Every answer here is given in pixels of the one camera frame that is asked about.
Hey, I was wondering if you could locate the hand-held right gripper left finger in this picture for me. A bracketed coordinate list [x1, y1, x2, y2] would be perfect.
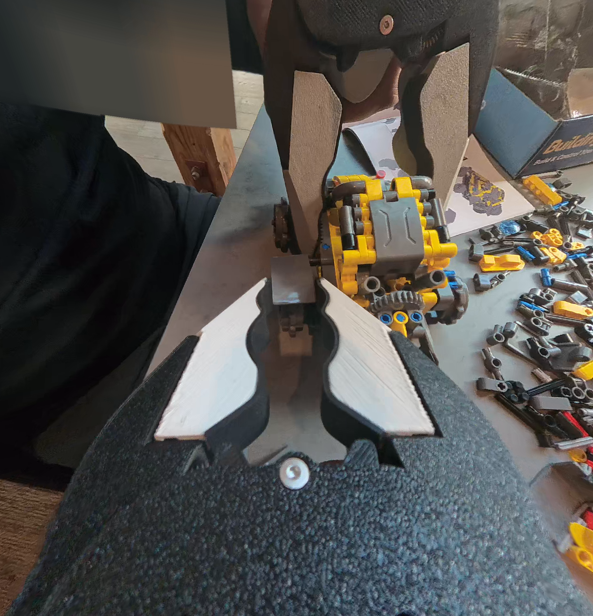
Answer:
[154, 277, 272, 458]

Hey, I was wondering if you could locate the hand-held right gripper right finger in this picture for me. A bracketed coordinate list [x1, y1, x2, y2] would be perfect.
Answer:
[317, 278, 437, 466]

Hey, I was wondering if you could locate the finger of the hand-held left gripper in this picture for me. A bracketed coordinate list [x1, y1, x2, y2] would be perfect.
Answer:
[283, 70, 344, 256]
[392, 42, 472, 203]

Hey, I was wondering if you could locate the yellow toy brick vehicle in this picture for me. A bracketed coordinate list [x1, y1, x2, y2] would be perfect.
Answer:
[271, 171, 470, 366]

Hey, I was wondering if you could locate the grey curved brick panel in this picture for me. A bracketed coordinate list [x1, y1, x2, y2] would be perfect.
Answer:
[271, 255, 322, 306]

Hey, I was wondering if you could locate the grey desk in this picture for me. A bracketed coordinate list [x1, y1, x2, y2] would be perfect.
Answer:
[147, 67, 593, 616]

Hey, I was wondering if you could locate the wooden desk leg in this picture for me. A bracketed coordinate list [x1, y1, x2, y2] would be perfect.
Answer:
[161, 123, 237, 198]

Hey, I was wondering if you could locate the person's left hand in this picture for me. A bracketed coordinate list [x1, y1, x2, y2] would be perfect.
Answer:
[344, 64, 406, 124]

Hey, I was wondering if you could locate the blue cardboard kit box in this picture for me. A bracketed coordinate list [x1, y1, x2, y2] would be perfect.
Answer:
[472, 0, 593, 180]

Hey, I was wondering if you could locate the building instruction booklet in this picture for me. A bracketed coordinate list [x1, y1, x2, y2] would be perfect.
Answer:
[342, 115, 536, 225]

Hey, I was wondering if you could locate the person's dark clothed body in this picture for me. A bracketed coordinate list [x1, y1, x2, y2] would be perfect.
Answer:
[0, 103, 221, 482]

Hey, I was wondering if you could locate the pile of loose brick parts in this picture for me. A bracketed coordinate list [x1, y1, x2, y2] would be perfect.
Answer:
[467, 173, 593, 583]

